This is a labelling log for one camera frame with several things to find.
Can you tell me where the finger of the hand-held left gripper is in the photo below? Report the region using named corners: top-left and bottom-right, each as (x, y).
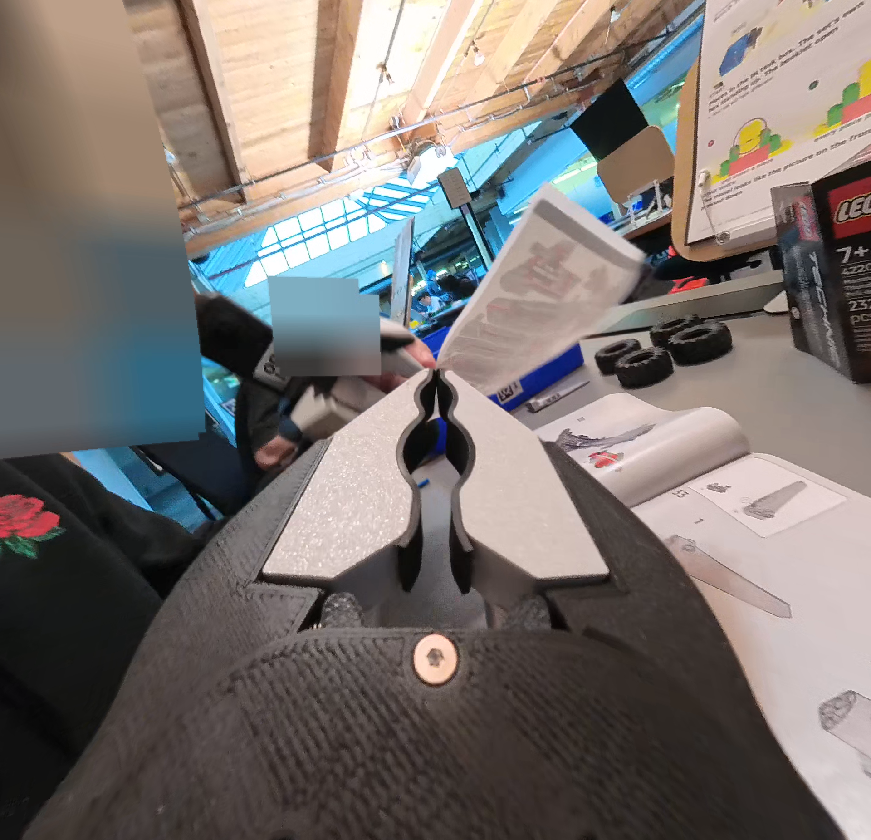
top-left (289, 376), bottom-right (390, 441)
top-left (378, 318), bottom-right (426, 379)

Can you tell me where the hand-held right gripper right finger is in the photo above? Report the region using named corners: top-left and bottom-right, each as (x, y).
top-left (435, 368), bottom-right (611, 611)

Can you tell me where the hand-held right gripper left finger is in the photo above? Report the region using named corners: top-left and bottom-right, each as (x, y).
top-left (260, 368), bottom-right (436, 609)

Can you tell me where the clear toy sticker sheet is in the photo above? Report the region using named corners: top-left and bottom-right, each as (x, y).
top-left (435, 183), bottom-right (647, 395)

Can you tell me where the person's left hand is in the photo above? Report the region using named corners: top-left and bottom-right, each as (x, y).
top-left (381, 346), bottom-right (438, 395)

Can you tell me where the white board on stand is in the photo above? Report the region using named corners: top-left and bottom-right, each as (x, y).
top-left (391, 217), bottom-right (416, 327)

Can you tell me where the grey tapered toy piece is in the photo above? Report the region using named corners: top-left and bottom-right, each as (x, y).
top-left (524, 379), bottom-right (589, 413)

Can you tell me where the blue storage bin with tag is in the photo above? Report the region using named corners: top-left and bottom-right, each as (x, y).
top-left (418, 323), bottom-right (586, 412)

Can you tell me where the black rubber toy tyre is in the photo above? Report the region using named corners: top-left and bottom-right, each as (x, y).
top-left (616, 347), bottom-right (675, 388)
top-left (667, 323), bottom-right (734, 366)
top-left (650, 314), bottom-right (702, 347)
top-left (595, 338), bottom-right (644, 377)

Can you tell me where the toy instruction booklet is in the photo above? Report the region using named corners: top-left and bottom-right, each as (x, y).
top-left (534, 392), bottom-right (871, 840)

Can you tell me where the black and tan board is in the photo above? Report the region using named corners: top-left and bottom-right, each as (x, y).
top-left (570, 78), bottom-right (676, 204)

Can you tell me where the black toy set box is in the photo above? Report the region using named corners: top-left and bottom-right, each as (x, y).
top-left (771, 162), bottom-right (871, 385)

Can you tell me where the wooden instruction sign board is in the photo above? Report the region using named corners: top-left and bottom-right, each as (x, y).
top-left (670, 0), bottom-right (871, 264)

